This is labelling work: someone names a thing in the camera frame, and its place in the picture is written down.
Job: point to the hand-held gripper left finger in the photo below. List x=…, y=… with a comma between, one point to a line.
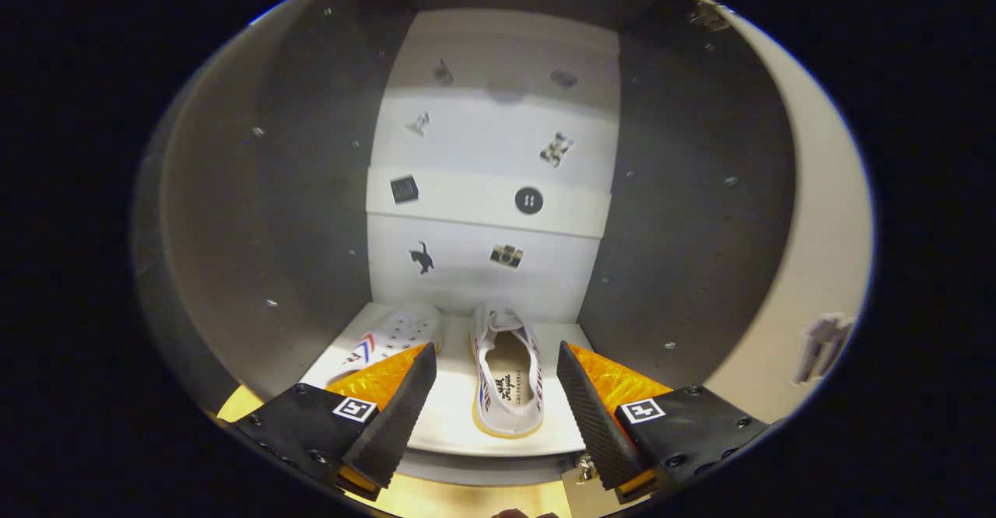
x=401, y=413

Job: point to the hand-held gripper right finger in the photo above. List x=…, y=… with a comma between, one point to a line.
x=595, y=417

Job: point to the white canvas shoe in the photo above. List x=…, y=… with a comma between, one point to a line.
x=498, y=323
x=397, y=331

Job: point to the dark grey shoe cabinet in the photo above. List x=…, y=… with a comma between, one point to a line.
x=272, y=230

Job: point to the metal door hinge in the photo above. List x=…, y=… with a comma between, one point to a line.
x=708, y=14
x=586, y=469

